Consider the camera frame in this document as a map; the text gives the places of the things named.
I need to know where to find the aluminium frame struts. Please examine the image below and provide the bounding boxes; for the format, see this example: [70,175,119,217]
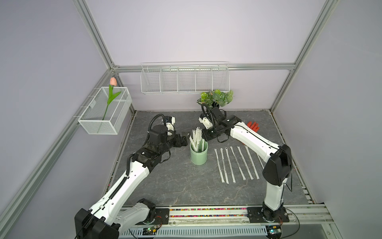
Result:
[1,1,338,239]

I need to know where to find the green artificial plant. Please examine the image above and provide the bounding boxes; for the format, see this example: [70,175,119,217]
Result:
[197,89,234,109]

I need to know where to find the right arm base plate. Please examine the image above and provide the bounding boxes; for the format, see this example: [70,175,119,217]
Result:
[247,206,289,224]

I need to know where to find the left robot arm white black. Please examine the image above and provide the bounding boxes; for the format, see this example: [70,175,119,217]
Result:
[75,132,188,239]

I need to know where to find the white slotted cable duct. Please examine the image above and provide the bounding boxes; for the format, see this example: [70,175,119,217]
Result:
[119,226,268,239]

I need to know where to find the white mesh wall basket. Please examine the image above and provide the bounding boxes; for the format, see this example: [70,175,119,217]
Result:
[75,86,132,135]

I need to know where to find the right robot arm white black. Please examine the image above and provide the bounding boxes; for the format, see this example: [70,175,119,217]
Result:
[199,115,292,222]

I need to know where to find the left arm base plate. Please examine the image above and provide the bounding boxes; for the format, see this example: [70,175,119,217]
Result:
[136,208,170,225]

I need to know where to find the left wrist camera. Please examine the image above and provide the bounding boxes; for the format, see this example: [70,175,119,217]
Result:
[146,114,175,145]

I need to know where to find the red work glove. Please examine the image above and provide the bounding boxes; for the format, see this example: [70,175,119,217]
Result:
[247,121,260,132]

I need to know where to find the green cylindrical storage cup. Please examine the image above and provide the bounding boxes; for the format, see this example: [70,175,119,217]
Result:
[190,139,209,165]

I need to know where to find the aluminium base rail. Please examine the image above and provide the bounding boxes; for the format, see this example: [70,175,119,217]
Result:
[155,204,334,227]

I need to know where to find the white wire wall shelf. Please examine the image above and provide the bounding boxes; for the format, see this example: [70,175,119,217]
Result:
[140,61,230,94]

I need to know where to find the bundle of wrapped white straws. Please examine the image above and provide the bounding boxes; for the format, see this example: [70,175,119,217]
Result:
[190,127,207,153]

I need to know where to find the pink artificial tulip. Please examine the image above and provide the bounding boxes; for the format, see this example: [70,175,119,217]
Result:
[102,77,121,120]

